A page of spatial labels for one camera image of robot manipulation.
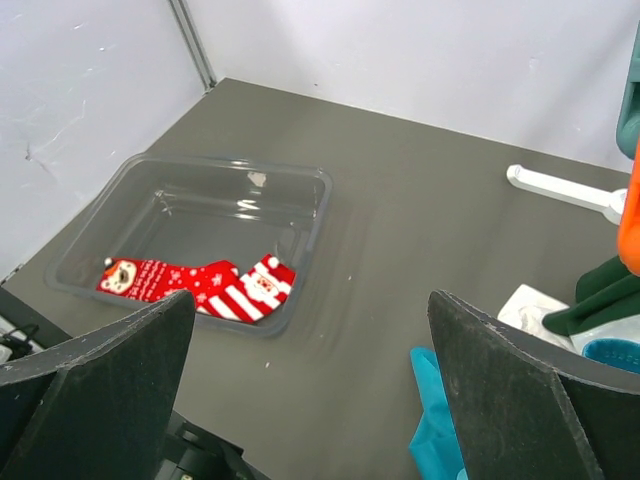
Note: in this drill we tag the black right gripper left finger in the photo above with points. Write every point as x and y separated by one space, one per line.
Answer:
98 405

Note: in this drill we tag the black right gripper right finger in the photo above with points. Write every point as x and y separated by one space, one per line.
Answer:
526 409

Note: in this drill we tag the red striped santa sock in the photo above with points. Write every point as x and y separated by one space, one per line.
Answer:
254 295

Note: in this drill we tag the white round clip hanger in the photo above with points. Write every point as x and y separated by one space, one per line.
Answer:
627 139

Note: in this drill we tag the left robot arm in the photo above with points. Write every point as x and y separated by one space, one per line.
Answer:
24 331

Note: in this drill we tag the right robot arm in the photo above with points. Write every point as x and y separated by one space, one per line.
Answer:
200 455

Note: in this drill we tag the teal cloth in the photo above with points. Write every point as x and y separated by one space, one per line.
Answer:
435 447

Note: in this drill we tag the white cloth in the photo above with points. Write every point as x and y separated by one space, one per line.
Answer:
526 308

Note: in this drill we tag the red snowflake bear sock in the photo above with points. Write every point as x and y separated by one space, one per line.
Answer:
151 280

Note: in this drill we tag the dark green sock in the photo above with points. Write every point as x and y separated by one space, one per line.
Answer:
605 294

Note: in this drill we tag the clear plastic bin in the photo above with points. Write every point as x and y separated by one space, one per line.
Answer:
193 211

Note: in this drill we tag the grey drying rack frame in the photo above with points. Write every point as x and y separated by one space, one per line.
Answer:
609 203

